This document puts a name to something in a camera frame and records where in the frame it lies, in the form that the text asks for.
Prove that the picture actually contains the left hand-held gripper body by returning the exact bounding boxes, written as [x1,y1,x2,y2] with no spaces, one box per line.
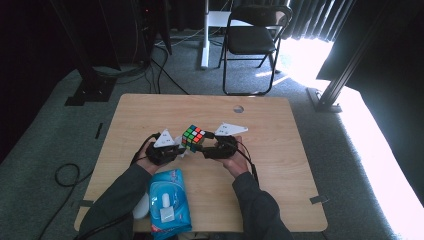
[145,129,181,167]

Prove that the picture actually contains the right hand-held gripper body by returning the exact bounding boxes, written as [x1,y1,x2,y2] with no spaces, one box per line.
[213,122,249,160]

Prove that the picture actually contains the multicoloured puzzle cube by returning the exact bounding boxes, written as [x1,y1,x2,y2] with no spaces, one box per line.
[181,124,207,154]

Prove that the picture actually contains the blue wet wipes pack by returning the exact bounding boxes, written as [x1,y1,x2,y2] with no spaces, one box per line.
[132,168,193,238]

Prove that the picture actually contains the person's left hand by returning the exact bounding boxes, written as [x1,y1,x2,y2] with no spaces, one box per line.
[134,141,161,176]

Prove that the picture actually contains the person's right hand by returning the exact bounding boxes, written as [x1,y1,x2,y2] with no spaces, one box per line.
[215,136,251,179]

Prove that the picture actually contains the white desk leg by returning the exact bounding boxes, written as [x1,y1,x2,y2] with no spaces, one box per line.
[200,0,254,70]

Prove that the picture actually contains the black stand with base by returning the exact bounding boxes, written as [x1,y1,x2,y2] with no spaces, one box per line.
[49,0,118,107]

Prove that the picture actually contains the black folding chair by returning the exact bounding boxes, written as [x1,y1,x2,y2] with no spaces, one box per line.
[218,4,294,97]

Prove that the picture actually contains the dark computer tower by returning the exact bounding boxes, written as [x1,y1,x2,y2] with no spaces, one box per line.
[133,0,173,64]

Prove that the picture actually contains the dark pleated curtain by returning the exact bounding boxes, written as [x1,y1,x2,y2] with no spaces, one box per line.
[288,0,358,43]

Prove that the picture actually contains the black curtain panel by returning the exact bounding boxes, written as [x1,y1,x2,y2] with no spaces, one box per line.
[316,0,424,201]

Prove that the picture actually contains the right hand-held gripper cable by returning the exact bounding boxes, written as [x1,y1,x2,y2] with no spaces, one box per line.
[234,139,260,187]

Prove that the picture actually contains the black floor cables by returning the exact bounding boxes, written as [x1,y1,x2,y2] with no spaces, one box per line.
[93,43,190,95]

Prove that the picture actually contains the black looped floor cable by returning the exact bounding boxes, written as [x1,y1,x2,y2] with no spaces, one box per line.
[36,162,96,240]

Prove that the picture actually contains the white floor cable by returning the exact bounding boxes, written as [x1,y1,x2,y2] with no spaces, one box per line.
[155,26,231,48]

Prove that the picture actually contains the black metal frame stand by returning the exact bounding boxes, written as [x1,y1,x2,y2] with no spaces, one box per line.
[305,0,391,114]

